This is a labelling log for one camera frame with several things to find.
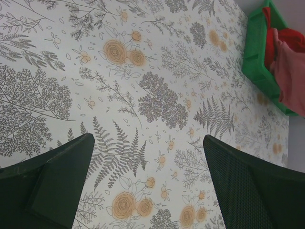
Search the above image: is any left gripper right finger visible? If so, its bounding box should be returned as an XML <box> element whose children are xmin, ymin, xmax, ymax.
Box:
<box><xmin>203</xmin><ymin>135</ymin><xmax>305</xmax><ymax>229</ymax></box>

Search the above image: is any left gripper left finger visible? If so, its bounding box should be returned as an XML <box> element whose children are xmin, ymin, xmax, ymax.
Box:
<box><xmin>0</xmin><ymin>134</ymin><xmax>95</xmax><ymax>229</ymax></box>

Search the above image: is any pink t shirt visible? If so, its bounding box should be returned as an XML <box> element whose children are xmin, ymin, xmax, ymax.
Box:
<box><xmin>270</xmin><ymin>29</ymin><xmax>305</xmax><ymax>117</ymax></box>

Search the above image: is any green plastic bin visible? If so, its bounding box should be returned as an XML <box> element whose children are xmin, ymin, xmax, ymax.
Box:
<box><xmin>242</xmin><ymin>0</ymin><xmax>298</xmax><ymax>116</ymax></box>

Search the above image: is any floral patterned table mat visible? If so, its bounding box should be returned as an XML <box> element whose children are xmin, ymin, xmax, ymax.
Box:
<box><xmin>0</xmin><ymin>0</ymin><xmax>289</xmax><ymax>229</ymax></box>

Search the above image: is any red t shirt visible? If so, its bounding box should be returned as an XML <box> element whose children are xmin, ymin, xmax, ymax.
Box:
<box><xmin>262</xmin><ymin>7</ymin><xmax>305</xmax><ymax>69</ymax></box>

